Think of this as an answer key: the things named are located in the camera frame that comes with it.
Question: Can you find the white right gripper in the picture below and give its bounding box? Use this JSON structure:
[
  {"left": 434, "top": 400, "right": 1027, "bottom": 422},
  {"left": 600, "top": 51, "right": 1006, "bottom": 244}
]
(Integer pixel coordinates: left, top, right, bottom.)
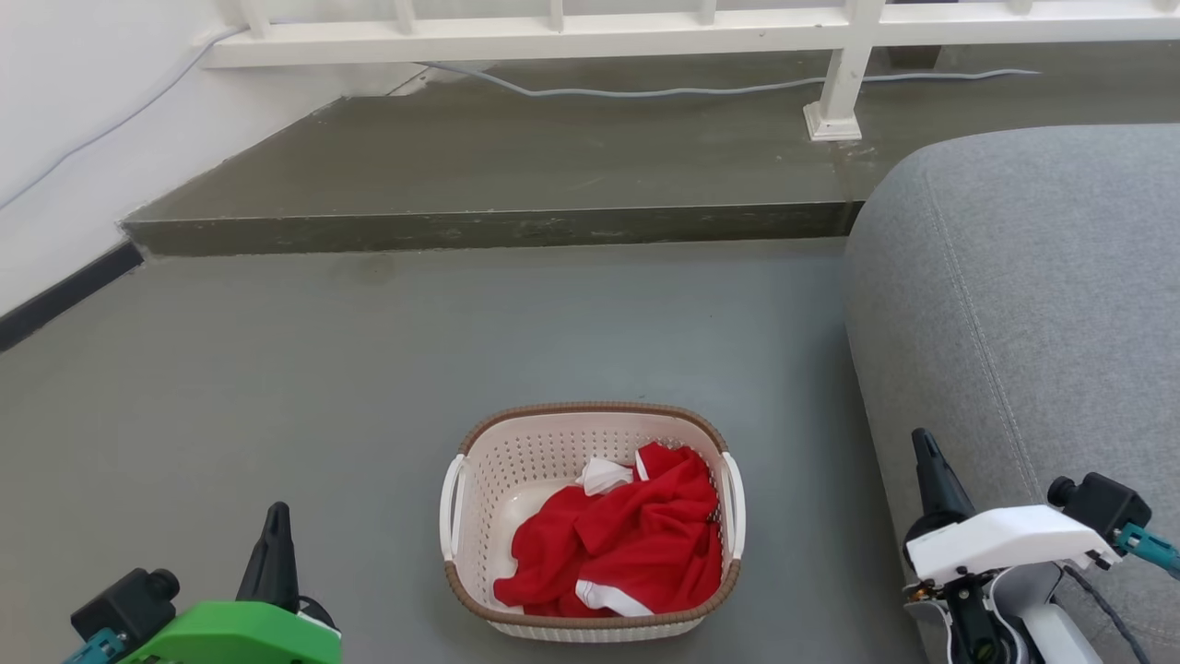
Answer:
[{"left": 902, "top": 428, "right": 1122, "bottom": 587}]

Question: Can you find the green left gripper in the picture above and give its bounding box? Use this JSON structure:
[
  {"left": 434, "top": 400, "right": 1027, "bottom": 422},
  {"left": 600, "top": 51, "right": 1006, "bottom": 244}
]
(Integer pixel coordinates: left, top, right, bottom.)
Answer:
[{"left": 118, "top": 502, "right": 343, "bottom": 664}]

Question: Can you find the cream laundry basket brown rim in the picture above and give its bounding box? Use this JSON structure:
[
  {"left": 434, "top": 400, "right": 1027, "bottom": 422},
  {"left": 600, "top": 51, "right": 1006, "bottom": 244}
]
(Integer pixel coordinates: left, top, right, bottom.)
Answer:
[{"left": 439, "top": 401, "right": 746, "bottom": 644}]

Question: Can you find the grey fabric sofa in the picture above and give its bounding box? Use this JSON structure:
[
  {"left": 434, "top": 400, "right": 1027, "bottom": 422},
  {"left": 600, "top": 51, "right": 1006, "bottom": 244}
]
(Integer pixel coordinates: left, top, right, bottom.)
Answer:
[{"left": 844, "top": 124, "right": 1180, "bottom": 664}]

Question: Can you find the red garment with white trim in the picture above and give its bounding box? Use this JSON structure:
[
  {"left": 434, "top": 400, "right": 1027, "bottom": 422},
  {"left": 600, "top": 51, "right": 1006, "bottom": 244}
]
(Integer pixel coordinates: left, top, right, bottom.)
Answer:
[{"left": 493, "top": 442, "right": 726, "bottom": 619}]

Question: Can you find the small white cloth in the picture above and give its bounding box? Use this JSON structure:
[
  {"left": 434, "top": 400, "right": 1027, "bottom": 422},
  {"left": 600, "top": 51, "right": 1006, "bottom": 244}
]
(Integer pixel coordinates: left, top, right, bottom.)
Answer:
[{"left": 576, "top": 456, "right": 635, "bottom": 497}]

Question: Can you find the black baseboard strip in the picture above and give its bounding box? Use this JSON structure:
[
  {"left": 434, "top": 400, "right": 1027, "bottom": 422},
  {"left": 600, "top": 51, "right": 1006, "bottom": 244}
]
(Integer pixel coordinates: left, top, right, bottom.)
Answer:
[{"left": 0, "top": 241, "right": 146, "bottom": 354}]

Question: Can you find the white wooden railing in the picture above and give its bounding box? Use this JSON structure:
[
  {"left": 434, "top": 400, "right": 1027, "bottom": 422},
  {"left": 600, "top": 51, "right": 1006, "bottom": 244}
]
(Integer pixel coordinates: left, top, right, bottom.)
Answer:
[{"left": 198, "top": 0, "right": 1180, "bottom": 143}]

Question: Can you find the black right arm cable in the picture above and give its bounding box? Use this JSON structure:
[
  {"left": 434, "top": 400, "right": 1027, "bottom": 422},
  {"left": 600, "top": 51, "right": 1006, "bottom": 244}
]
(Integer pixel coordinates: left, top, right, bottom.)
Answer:
[{"left": 1060, "top": 563, "right": 1155, "bottom": 664}]

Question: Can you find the dark brown post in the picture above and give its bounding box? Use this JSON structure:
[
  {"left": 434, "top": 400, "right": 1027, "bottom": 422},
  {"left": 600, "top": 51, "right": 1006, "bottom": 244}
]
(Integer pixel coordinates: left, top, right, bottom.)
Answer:
[{"left": 887, "top": 0, "right": 960, "bottom": 70}]

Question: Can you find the thin pale grey cable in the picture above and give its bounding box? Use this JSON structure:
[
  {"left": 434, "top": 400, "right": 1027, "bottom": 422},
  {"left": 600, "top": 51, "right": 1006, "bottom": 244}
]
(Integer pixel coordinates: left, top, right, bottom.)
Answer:
[{"left": 0, "top": 24, "right": 250, "bottom": 211}]

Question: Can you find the thick grey cable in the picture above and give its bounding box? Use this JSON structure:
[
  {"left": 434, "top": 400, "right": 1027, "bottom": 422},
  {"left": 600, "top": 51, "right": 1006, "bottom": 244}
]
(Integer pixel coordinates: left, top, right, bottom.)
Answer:
[{"left": 417, "top": 61, "right": 1043, "bottom": 100}]

